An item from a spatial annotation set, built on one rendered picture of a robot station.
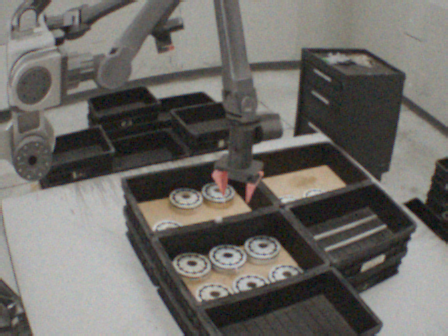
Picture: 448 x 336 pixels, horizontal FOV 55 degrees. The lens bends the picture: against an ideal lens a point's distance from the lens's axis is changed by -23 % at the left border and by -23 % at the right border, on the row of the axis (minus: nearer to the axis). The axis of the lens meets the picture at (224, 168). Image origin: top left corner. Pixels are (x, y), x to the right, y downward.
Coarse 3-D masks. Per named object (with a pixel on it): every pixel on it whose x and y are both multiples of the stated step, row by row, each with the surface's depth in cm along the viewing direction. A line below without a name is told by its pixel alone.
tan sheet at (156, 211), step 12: (144, 204) 170; (156, 204) 170; (168, 204) 171; (240, 204) 174; (144, 216) 165; (156, 216) 165; (168, 216) 166; (180, 216) 166; (192, 216) 167; (204, 216) 167; (216, 216) 168
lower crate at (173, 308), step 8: (160, 280) 142; (160, 288) 150; (160, 296) 149; (168, 296) 143; (168, 304) 145; (176, 304) 133; (176, 312) 138; (176, 320) 140; (184, 320) 130; (184, 328) 136; (192, 328) 125
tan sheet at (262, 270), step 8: (240, 248) 155; (280, 248) 156; (208, 256) 151; (280, 256) 152; (288, 256) 152; (248, 264) 149; (272, 264) 149; (296, 264) 149; (248, 272) 146; (256, 272) 146; (264, 272) 146; (208, 280) 142; (216, 280) 142; (224, 280) 142; (232, 280) 142; (192, 288) 138
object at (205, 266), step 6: (180, 258) 144; (186, 258) 144; (198, 258) 145; (204, 258) 145; (174, 264) 142; (180, 264) 142; (204, 264) 143; (210, 264) 143; (180, 270) 140; (186, 270) 140; (192, 270) 140; (198, 270) 140; (204, 270) 141; (186, 276) 138; (192, 276) 138; (198, 276) 139
